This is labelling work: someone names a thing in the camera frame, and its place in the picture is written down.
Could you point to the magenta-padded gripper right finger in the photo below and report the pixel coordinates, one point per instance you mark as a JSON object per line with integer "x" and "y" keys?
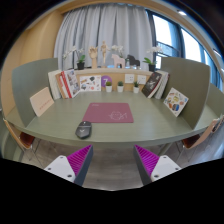
{"x": 162, "y": 166}

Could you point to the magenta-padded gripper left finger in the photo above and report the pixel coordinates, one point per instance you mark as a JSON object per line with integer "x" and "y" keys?
{"x": 62, "y": 166}

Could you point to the dark grey computer mouse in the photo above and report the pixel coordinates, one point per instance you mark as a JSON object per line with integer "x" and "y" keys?
{"x": 83, "y": 130}

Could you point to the mauve pink mouse pad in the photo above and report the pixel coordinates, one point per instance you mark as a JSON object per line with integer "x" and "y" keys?
{"x": 106, "y": 113}

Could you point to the wooden chair with orange seat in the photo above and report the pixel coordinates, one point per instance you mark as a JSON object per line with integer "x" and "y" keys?
{"x": 24, "y": 139}
{"x": 193, "y": 140}

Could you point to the colourful illustrated white card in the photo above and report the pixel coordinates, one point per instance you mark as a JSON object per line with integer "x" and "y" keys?
{"x": 175, "y": 101}

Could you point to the beige hardcover book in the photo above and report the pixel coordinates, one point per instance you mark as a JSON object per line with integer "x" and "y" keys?
{"x": 41, "y": 101}

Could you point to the brown book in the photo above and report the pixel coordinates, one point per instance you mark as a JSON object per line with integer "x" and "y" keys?
{"x": 60, "y": 85}

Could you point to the small plant in white pot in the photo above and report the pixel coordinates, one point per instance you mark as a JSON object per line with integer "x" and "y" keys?
{"x": 109, "y": 88}
{"x": 120, "y": 88}
{"x": 136, "y": 89}

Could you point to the black cover book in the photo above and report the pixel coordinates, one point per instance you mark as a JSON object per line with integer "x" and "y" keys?
{"x": 151, "y": 84}

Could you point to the white thick book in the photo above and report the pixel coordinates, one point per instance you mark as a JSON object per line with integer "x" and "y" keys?
{"x": 53, "y": 83}

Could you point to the red and white picture book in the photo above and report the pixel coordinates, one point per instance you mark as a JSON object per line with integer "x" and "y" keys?
{"x": 71, "y": 82}

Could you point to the green felt desk partition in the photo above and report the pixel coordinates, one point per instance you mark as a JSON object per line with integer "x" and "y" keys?
{"x": 216, "y": 100}
{"x": 30, "y": 83}
{"x": 190, "y": 80}

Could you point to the white sticker picture card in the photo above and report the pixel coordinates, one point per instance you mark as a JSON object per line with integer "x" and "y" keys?
{"x": 90, "y": 83}

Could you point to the round purple number sign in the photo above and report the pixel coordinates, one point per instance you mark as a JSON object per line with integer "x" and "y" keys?
{"x": 106, "y": 79}

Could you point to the white orchid in black pot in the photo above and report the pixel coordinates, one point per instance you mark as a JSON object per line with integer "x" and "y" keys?
{"x": 152, "y": 67}
{"x": 80, "y": 65}

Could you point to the light wooden desk shelf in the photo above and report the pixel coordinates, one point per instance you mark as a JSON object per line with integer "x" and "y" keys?
{"x": 115, "y": 71}

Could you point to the black wooden horse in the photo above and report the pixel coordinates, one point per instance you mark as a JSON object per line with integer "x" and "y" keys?
{"x": 134, "y": 61}

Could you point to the pink wooden horse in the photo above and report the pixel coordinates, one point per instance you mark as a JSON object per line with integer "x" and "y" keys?
{"x": 118, "y": 61}

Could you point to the wooden hand model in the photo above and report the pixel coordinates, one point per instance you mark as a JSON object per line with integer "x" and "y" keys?
{"x": 93, "y": 56}

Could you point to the wooden artist mannequin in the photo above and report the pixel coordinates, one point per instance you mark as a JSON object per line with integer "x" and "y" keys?
{"x": 104, "y": 53}

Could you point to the white orchid behind horse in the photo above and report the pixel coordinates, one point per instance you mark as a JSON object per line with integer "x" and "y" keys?
{"x": 117, "y": 49}

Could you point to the dark framed window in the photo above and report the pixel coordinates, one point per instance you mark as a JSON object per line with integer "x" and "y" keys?
{"x": 190, "y": 43}

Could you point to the grey white curtain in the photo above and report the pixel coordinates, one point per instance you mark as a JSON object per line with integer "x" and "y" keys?
{"x": 100, "y": 30}

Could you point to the white wall socket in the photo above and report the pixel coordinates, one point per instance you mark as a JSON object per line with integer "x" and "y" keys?
{"x": 142, "y": 79}
{"x": 129, "y": 78}

